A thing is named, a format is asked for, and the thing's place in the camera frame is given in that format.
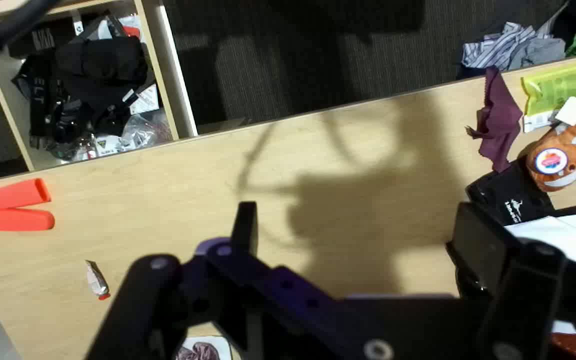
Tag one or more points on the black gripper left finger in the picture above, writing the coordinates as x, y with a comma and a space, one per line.
168, 306

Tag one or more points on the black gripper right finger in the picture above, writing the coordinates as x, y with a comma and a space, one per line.
521, 293

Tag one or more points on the small white red-capped tube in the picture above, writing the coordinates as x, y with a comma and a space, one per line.
97, 280

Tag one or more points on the black plastic mailer bag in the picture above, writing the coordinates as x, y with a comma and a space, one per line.
509, 197

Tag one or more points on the orange foam block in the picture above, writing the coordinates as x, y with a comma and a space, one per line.
18, 220
18, 192

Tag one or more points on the purple cloth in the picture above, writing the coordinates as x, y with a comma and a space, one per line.
499, 121

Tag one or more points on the grey white clothes heap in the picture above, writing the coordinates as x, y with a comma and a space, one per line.
521, 42

